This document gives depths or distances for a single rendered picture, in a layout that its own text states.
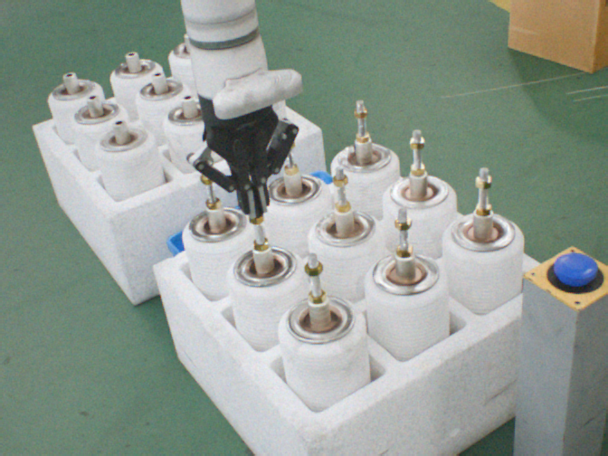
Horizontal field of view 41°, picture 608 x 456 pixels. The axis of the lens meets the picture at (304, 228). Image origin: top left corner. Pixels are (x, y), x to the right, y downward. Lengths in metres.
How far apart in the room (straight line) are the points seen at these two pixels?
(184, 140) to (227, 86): 0.52
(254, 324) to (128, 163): 0.41
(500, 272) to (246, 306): 0.30
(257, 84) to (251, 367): 0.34
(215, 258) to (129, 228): 0.28
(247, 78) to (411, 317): 0.32
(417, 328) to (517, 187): 0.65
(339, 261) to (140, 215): 0.41
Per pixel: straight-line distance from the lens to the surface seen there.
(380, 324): 0.94
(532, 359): 0.90
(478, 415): 1.05
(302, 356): 0.87
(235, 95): 0.77
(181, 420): 1.16
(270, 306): 0.94
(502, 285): 1.00
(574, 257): 0.84
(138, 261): 1.32
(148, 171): 1.29
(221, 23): 0.78
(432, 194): 1.06
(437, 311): 0.93
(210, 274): 1.05
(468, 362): 0.97
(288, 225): 1.07
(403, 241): 0.90
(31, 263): 1.54
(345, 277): 1.00
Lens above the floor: 0.84
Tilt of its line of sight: 35 degrees down
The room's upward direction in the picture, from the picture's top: 8 degrees counter-clockwise
